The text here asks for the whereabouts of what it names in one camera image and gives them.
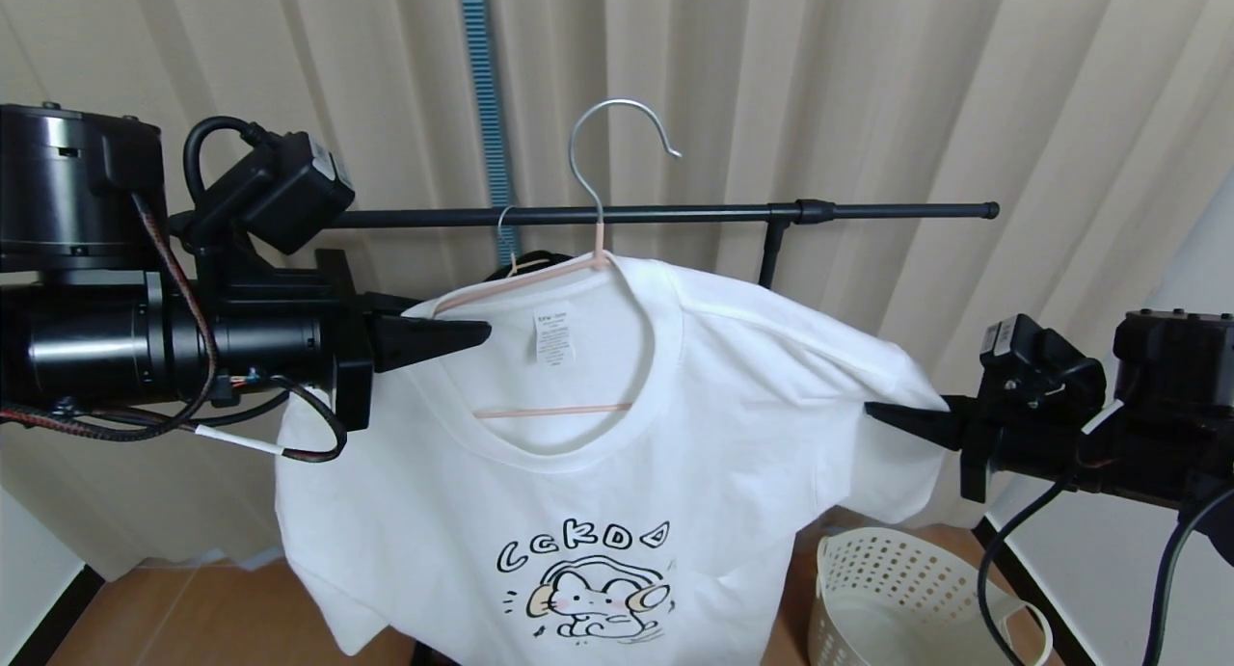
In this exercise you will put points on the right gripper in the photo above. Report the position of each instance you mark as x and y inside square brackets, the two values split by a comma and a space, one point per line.
[1138, 454]

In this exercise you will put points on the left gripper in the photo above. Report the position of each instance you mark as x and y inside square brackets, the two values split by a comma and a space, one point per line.
[270, 343]

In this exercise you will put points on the pink clothes hanger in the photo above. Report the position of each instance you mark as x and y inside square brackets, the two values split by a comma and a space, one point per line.
[588, 194]
[502, 234]

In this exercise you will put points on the black shorts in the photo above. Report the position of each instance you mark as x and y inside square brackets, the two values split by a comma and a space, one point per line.
[540, 259]

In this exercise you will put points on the white garment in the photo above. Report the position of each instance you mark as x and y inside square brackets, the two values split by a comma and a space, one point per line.
[723, 435]

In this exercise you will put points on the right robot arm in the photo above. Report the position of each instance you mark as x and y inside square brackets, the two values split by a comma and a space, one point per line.
[1176, 358]

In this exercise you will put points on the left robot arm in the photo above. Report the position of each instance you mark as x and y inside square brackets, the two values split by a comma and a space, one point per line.
[67, 184]

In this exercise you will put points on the white laundry basket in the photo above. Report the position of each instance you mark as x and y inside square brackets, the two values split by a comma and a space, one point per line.
[906, 570]

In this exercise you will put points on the black clothes rack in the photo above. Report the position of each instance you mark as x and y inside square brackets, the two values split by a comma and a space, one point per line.
[868, 210]

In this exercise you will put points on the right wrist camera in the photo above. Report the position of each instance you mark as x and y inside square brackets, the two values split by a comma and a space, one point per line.
[1036, 362]

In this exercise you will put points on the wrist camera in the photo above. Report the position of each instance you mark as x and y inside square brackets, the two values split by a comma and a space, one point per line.
[289, 194]
[1036, 362]

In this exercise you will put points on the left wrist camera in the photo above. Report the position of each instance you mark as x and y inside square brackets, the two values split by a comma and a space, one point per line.
[289, 194]

